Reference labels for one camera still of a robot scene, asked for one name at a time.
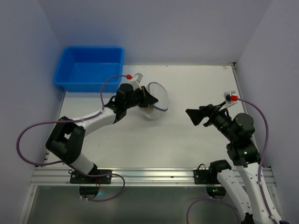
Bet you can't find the white mesh laundry bag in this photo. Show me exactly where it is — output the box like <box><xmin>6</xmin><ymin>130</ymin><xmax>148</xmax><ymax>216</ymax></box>
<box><xmin>141</xmin><ymin>82</ymin><xmax>170</xmax><ymax>119</ymax></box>

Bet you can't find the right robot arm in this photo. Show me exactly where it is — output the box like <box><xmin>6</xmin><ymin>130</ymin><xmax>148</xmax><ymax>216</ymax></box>
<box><xmin>186</xmin><ymin>103</ymin><xmax>284</xmax><ymax>224</ymax></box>

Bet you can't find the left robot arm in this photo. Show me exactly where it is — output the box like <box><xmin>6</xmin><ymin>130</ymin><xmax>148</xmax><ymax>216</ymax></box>
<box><xmin>46</xmin><ymin>83</ymin><xmax>159</xmax><ymax>177</ymax></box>

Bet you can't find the blue plastic bin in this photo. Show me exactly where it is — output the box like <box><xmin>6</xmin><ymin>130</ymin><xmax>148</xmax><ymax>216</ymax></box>
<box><xmin>53</xmin><ymin>46</ymin><xmax>125</xmax><ymax>93</ymax></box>

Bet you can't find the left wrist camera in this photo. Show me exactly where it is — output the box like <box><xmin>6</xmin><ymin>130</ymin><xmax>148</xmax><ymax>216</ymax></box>
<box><xmin>129</xmin><ymin>73</ymin><xmax>143</xmax><ymax>90</ymax></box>

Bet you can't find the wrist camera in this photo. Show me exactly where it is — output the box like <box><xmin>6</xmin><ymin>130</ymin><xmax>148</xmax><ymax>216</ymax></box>
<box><xmin>220</xmin><ymin>91</ymin><xmax>238</xmax><ymax>110</ymax></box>
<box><xmin>129</xmin><ymin>73</ymin><xmax>143</xmax><ymax>90</ymax></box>

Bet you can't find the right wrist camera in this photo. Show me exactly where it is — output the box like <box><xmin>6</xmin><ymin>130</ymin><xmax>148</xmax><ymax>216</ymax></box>
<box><xmin>220</xmin><ymin>91</ymin><xmax>238</xmax><ymax>110</ymax></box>

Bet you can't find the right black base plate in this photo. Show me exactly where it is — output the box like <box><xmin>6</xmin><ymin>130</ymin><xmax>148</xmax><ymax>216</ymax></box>
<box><xmin>193</xmin><ymin>163</ymin><xmax>219</xmax><ymax>185</ymax></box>

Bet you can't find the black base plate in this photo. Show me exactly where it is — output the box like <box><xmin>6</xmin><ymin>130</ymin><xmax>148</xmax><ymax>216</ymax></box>
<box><xmin>193</xmin><ymin>163</ymin><xmax>219</xmax><ymax>185</ymax></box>
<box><xmin>68</xmin><ymin>169</ymin><xmax>112</xmax><ymax>184</ymax></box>

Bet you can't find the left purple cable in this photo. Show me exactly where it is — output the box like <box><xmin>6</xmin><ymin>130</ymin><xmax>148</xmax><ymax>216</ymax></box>
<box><xmin>15</xmin><ymin>74</ymin><xmax>131</xmax><ymax>202</ymax></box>

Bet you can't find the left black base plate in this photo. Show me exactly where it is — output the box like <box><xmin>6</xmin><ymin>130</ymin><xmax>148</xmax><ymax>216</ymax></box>
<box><xmin>68</xmin><ymin>169</ymin><xmax>112</xmax><ymax>184</ymax></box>

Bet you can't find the aluminium mounting rail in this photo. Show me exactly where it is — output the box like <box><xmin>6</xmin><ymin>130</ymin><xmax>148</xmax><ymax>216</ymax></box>
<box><xmin>30</xmin><ymin>166</ymin><xmax>275</xmax><ymax>187</ymax></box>

